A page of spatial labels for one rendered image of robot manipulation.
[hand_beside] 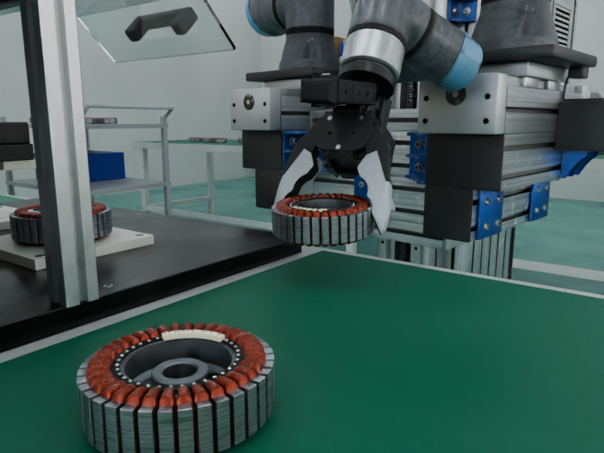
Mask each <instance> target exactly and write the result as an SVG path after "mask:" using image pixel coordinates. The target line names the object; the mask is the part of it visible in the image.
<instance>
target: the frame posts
mask: <svg viewBox="0 0 604 453"><path fill-rule="evenodd" d="M20 9H21V18H22V36H23V45H24V54H25V63H26V72H27V81H28V90H29V99H30V108H31V125H32V135H33V144H34V153H35V162H36V171H37V180H38V189H39V198H40V215H41V224H42V234H43V243H44V252H45V261H46V270H47V279H48V288H49V301H50V302H53V303H58V302H60V305H61V306H64V307H71V306H77V305H80V301H82V300H85V301H88V302H89V301H93V300H95V299H98V298H99V288H98V277H97V266H96V254H95V243H94V231H93V210H92V199H91V187H90V176H89V164H88V154H87V142H86V131H85V120H84V98H83V87H82V76H81V64H80V53H79V41H78V30H77V19H76V0H20Z"/></svg>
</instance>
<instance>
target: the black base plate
mask: <svg viewBox="0 0 604 453"><path fill-rule="evenodd" d="M35 204H39V205H40V198H37V199H28V200H14V201H7V202H0V206H7V207H12V208H17V209H18V208H22V207H25V206H30V205H35ZM108 207H110V206H108ZM110 208H111V221H112V227H117V228H122V229H127V230H131V231H136V232H140V233H145V234H150V235H153V236H154V243H153V244H150V245H146V246H141V247H138V248H133V249H129V250H126V251H121V252H117V253H110V254H106V255H102V256H98V257H96V266H97V277H98V288H99V298H98V299H95V300H93V301H89V302H88V301H85V300H82V301H80V305H77V306H71V307H64V306H61V305H60V302H58V303H53V302H50V301H49V288H48V279H47V270H46V269H43V270H38V271H35V270H32V269H29V268H26V267H23V266H20V265H17V264H14V263H11V262H7V261H4V260H1V259H0V353H2V352H5V351H9V350H12V349H15V348H18V347H21V346H23V345H26V344H29V343H32V342H36V341H39V340H42V339H45V338H48V337H50V336H52V335H55V334H58V333H63V332H65V331H68V330H71V329H74V328H76V327H79V326H82V325H85V324H90V323H92V322H95V321H98V320H101V319H103V318H106V317H109V316H112V315H116V314H119V313H122V312H125V311H128V310H130V309H133V308H136V307H139V306H143V305H146V304H149V303H152V302H155V301H157V300H160V299H163V298H168V297H170V296H173V295H176V294H179V293H182V292H184V291H187V290H190V289H194V288H197V287H199V286H202V285H205V284H208V283H210V282H213V281H216V280H221V279H224V278H226V277H229V276H232V275H235V274H237V273H240V272H243V271H248V270H250V269H253V268H256V267H259V266H262V265H264V264H267V263H270V262H275V261H277V260H280V259H283V258H286V257H289V256H291V255H294V254H297V253H301V252H302V246H301V245H299V244H292V243H291V244H289V243H287V242H283V241H282V240H280V239H279V238H277V237H276V236H274V234H273V233H272V232H269V231H262V230H257V229H251V228H245V227H239V226H230V225H223V224H218V223H212V222H206V221H200V220H195V219H188V218H178V217H172V216H166V215H161V214H155V213H149V212H144V211H138V210H132V209H122V208H115V207H110Z"/></svg>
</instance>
